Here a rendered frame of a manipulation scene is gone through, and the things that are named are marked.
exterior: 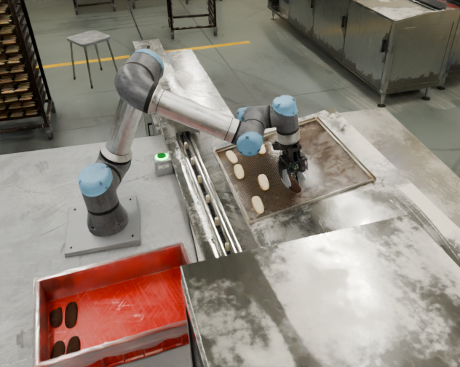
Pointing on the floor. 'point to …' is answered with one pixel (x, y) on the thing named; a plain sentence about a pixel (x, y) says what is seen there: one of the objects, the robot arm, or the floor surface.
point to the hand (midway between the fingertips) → (292, 181)
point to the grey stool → (92, 37)
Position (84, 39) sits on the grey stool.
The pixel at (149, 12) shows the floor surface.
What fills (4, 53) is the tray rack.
